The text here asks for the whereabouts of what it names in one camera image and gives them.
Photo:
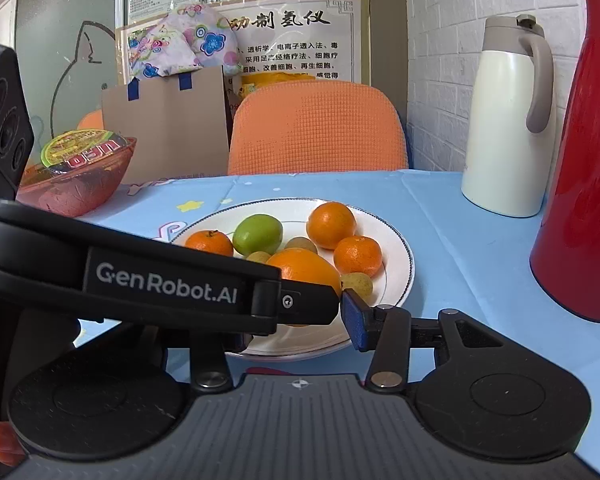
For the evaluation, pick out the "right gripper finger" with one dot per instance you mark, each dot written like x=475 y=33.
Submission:
x=386 y=333

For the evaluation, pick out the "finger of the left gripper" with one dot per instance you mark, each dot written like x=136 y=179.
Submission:
x=304 y=304

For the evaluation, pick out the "large smooth orange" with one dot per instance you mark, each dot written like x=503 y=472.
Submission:
x=303 y=266

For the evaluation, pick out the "brown longan table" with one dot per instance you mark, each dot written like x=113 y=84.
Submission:
x=259 y=257

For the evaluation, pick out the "small longan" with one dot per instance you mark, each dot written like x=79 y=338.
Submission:
x=360 y=282

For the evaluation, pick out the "mandarin orange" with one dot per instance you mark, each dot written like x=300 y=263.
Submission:
x=358 y=254

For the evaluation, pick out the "person's left hand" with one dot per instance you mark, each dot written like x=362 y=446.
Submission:
x=2 y=442

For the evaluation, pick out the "white oval plate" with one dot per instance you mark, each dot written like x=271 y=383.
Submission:
x=392 y=282

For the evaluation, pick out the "brown longan on plate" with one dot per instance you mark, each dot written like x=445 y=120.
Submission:
x=301 y=242

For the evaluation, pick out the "green jujube on plate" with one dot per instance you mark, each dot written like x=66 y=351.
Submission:
x=258 y=233

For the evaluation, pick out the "orange at plate back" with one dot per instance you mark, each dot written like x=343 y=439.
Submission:
x=329 y=224

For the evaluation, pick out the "pink plastic bowl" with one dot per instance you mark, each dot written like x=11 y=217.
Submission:
x=80 y=190

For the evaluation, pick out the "mandarin with stem on plate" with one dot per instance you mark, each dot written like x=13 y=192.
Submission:
x=211 y=241

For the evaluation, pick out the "instant noodle cup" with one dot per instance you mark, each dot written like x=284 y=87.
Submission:
x=76 y=149

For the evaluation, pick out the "red thermos jug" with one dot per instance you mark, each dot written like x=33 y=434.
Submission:
x=565 y=258

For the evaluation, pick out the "brown cardboard box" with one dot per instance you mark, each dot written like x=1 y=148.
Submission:
x=180 y=124

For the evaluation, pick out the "white thermos jug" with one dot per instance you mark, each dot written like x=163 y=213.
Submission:
x=512 y=120

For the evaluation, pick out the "yellow snack bag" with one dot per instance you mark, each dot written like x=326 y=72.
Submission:
x=255 y=81

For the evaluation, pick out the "framed chinese text poster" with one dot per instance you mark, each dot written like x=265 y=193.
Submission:
x=327 y=39

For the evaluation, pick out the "floral cloth bag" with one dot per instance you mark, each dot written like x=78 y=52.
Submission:
x=191 y=37

